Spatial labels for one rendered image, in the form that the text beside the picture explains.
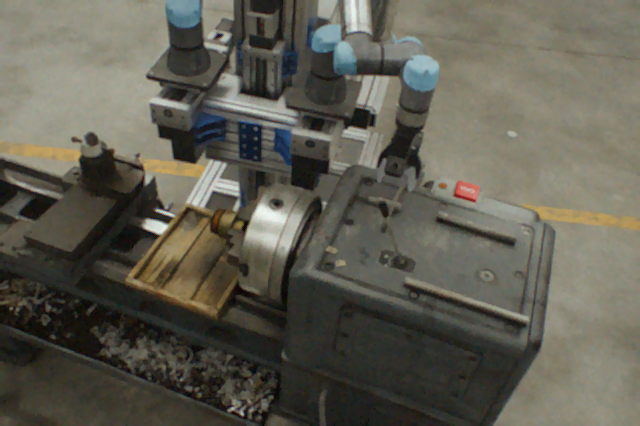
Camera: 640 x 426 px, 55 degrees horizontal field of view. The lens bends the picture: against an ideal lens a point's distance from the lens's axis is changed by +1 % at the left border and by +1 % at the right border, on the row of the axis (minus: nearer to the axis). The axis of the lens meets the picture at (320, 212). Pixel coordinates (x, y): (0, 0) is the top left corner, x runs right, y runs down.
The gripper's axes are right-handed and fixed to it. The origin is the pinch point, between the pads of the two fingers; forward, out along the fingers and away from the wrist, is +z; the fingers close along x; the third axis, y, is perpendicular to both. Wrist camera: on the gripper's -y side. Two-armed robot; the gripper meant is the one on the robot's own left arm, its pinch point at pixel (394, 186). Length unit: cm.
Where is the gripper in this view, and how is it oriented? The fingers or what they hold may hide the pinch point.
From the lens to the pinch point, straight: 158.1
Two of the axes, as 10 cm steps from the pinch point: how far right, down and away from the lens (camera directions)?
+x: -9.3, -3.0, 1.9
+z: -0.8, 7.0, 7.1
